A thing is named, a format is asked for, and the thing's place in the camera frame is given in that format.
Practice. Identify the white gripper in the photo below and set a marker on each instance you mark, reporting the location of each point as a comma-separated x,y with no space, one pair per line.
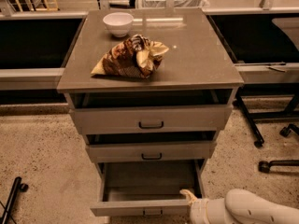
198,209

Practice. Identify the grey bottom drawer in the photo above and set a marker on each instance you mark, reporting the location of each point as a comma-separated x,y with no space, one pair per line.
147,188

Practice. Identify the grey drawer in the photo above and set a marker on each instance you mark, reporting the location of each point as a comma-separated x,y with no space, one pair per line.
151,151
162,119
147,188

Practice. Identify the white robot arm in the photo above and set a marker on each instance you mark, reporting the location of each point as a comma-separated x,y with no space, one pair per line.
239,206

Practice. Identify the grey middle drawer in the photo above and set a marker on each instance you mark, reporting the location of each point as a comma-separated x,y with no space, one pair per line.
151,151

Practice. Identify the grey top drawer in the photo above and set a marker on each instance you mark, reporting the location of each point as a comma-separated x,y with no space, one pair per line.
162,119

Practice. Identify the grey drawer cabinet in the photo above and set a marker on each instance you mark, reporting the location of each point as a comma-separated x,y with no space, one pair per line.
195,71

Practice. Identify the black chair base with casters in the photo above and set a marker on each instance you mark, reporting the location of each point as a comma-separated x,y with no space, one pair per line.
265,166

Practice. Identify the brown crumpled snack bag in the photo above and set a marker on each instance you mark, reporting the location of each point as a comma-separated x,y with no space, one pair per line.
136,56

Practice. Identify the black stand leg left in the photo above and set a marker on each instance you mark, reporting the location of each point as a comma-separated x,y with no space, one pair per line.
17,187

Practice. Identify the white bowl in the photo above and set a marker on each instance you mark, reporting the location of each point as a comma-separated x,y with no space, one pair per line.
118,23

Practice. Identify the black table leg frame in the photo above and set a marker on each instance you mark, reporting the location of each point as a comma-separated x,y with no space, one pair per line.
289,112

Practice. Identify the white wire basket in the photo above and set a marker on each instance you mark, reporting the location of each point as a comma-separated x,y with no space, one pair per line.
143,4

